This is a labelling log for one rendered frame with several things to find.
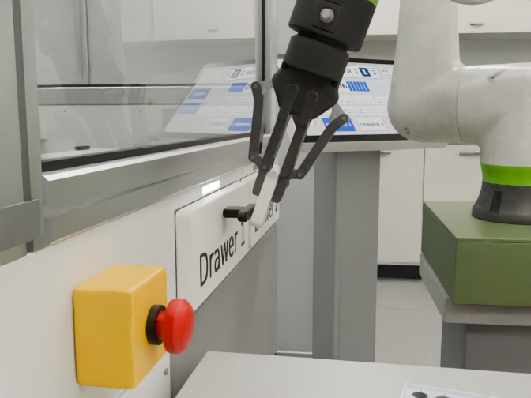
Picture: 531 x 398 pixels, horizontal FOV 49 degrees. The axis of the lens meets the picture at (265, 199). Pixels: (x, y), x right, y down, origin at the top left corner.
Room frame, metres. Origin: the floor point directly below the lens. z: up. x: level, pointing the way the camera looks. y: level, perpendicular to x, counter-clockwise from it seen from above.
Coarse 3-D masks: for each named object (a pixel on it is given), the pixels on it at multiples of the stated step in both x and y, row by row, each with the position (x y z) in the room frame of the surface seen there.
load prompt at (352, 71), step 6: (348, 66) 1.76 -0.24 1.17; (354, 66) 1.77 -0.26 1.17; (360, 66) 1.79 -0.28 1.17; (366, 66) 1.80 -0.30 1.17; (372, 66) 1.81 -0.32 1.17; (348, 72) 1.75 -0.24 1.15; (354, 72) 1.76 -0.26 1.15; (360, 72) 1.77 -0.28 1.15; (366, 72) 1.78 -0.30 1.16; (372, 72) 1.79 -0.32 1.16; (378, 72) 1.80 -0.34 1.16; (372, 78) 1.77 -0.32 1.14; (378, 78) 1.78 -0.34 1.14
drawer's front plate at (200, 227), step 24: (216, 192) 0.76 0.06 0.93; (240, 192) 0.84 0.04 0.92; (192, 216) 0.61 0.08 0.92; (216, 216) 0.70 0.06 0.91; (192, 240) 0.61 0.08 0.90; (216, 240) 0.70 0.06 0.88; (240, 240) 0.84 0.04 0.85; (192, 264) 0.60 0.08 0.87; (216, 264) 0.70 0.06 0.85; (192, 288) 0.60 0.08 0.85
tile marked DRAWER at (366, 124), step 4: (356, 120) 1.62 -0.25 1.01; (360, 120) 1.63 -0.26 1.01; (364, 120) 1.63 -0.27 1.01; (368, 120) 1.64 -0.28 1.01; (372, 120) 1.64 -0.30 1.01; (376, 120) 1.65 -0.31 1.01; (380, 120) 1.66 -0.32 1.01; (360, 124) 1.62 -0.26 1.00; (364, 124) 1.62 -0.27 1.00; (368, 124) 1.63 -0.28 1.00; (372, 124) 1.63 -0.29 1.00; (376, 124) 1.64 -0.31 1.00; (380, 124) 1.65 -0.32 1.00; (384, 124) 1.65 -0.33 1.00; (360, 128) 1.60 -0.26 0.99; (364, 128) 1.61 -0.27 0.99; (368, 128) 1.62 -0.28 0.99; (372, 128) 1.62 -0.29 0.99; (376, 128) 1.63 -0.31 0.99; (380, 128) 1.64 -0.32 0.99; (384, 128) 1.64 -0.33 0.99
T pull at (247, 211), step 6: (252, 204) 0.77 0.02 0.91; (228, 210) 0.73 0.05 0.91; (234, 210) 0.73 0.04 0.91; (240, 210) 0.71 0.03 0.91; (246, 210) 0.71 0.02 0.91; (252, 210) 0.74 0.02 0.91; (228, 216) 0.73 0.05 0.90; (234, 216) 0.73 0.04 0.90; (240, 216) 0.70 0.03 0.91; (246, 216) 0.70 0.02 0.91
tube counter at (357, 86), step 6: (342, 84) 1.70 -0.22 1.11; (348, 84) 1.71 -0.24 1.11; (354, 84) 1.72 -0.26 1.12; (360, 84) 1.73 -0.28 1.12; (366, 84) 1.74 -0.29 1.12; (372, 84) 1.75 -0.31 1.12; (378, 84) 1.76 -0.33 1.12; (384, 84) 1.77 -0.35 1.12; (342, 90) 1.68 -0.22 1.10; (348, 90) 1.69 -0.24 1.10; (354, 90) 1.70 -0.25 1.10; (360, 90) 1.71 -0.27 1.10; (366, 90) 1.72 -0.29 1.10; (372, 90) 1.73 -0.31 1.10; (378, 90) 1.74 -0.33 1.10; (384, 90) 1.75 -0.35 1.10
